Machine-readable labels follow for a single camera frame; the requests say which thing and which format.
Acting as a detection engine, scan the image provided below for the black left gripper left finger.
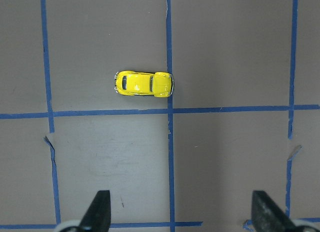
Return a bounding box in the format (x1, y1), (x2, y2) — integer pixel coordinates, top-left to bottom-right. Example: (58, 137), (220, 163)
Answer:
(79, 190), (111, 232)

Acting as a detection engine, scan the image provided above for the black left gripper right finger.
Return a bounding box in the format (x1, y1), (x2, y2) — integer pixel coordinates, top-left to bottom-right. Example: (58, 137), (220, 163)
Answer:
(251, 190), (296, 232)

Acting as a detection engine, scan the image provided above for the yellow toy beetle car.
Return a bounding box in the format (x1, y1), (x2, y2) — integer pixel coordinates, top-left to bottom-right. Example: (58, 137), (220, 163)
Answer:
(114, 71), (174, 98)

